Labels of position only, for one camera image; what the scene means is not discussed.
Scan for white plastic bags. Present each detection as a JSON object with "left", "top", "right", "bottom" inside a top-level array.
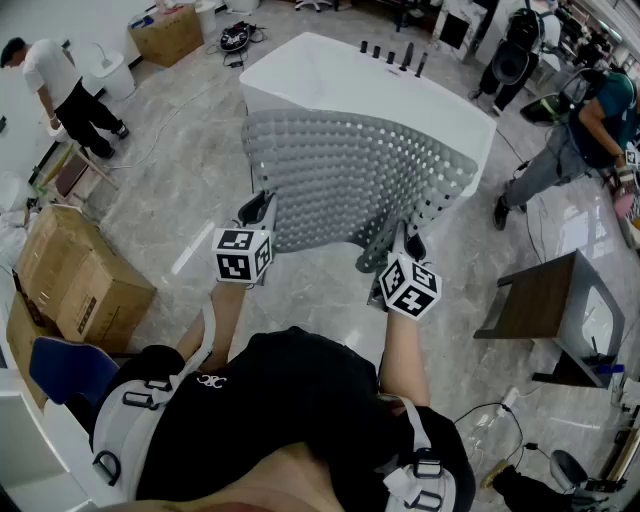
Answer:
[{"left": 0, "top": 169, "right": 39, "bottom": 266}]

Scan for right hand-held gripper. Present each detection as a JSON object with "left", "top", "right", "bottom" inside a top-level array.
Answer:
[{"left": 367, "top": 219, "right": 444, "bottom": 321}]

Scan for black power cable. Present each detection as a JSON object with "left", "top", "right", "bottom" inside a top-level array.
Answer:
[{"left": 452, "top": 402, "right": 551, "bottom": 481}]

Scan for wooden vanity cabinet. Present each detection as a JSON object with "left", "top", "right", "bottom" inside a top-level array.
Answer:
[{"left": 473, "top": 248, "right": 626, "bottom": 390}]

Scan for tan slipper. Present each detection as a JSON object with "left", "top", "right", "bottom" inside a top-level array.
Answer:
[{"left": 479, "top": 460, "right": 511, "bottom": 490}]

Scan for open cardboard box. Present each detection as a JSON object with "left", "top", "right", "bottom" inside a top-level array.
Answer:
[{"left": 127, "top": 4, "right": 205, "bottom": 69}]

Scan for small wooden side table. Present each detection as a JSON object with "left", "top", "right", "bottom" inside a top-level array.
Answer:
[{"left": 32, "top": 139, "right": 121, "bottom": 206}]

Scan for white floor cable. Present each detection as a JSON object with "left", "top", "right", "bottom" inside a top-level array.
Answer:
[{"left": 107, "top": 74, "right": 241, "bottom": 171}]

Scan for blue chair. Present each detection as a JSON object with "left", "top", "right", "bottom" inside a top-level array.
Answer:
[{"left": 28, "top": 335, "right": 121, "bottom": 406}]

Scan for person's black shirt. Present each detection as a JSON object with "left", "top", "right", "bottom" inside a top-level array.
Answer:
[{"left": 112, "top": 327, "right": 476, "bottom": 512}]

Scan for white bathtub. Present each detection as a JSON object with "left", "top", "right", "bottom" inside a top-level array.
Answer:
[{"left": 238, "top": 31, "right": 498, "bottom": 199}]

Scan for black round device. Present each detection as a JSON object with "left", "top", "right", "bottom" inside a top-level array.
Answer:
[{"left": 218, "top": 22, "right": 254, "bottom": 54}]

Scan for grey perforated rubber mat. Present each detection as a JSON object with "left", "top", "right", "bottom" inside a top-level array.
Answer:
[{"left": 241, "top": 108, "right": 480, "bottom": 274}]

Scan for person's left forearm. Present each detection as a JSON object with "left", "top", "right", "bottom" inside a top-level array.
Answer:
[{"left": 177, "top": 282, "right": 249, "bottom": 374}]

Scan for white counter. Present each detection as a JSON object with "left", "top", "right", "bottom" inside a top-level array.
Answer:
[{"left": 0, "top": 389, "right": 126, "bottom": 512}]

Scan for white round washbasin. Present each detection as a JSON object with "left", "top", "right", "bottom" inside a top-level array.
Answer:
[{"left": 89, "top": 43, "right": 137, "bottom": 101}]

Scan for black panel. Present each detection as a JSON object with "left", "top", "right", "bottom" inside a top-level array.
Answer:
[{"left": 437, "top": 12, "right": 471, "bottom": 51}]

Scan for grey office chair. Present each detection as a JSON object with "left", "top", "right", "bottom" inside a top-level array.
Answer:
[{"left": 549, "top": 449, "right": 626, "bottom": 506}]

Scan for large cardboard box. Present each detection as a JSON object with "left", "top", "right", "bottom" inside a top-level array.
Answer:
[{"left": 14, "top": 204, "right": 157, "bottom": 354}]

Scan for white bucket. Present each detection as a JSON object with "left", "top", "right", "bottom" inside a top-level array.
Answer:
[{"left": 194, "top": 0, "right": 217, "bottom": 36}]

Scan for person's right forearm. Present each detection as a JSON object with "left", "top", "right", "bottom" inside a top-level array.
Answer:
[{"left": 378, "top": 312, "right": 432, "bottom": 409}]

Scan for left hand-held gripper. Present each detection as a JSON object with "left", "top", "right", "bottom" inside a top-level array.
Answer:
[{"left": 211, "top": 191, "right": 279, "bottom": 289}]

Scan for white power strip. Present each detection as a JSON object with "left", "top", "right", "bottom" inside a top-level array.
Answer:
[{"left": 494, "top": 387, "right": 521, "bottom": 421}]

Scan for pink cloth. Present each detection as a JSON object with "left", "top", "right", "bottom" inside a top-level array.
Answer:
[{"left": 612, "top": 194, "right": 637, "bottom": 221}]

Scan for flat cardboard box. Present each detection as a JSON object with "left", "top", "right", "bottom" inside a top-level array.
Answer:
[{"left": 4, "top": 289, "right": 61, "bottom": 411}]

